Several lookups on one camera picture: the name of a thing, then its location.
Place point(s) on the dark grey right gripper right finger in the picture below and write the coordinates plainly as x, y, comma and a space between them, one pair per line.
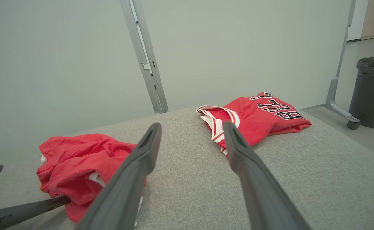
263, 198

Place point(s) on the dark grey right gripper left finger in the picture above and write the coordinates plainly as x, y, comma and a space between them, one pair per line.
126, 191

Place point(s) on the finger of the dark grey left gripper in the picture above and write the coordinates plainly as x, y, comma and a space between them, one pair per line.
30, 210

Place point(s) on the red and white basketball shorts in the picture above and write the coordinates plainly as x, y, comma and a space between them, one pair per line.
78, 166

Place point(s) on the red number 23 basketball jersey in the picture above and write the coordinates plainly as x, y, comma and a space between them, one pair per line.
263, 121

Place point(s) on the black lined trash bin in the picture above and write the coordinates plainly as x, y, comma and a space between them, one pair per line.
372, 95

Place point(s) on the grey partition post with caster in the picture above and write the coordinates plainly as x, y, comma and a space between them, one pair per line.
333, 95

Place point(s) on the grey partition frame post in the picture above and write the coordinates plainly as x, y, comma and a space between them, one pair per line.
147, 64

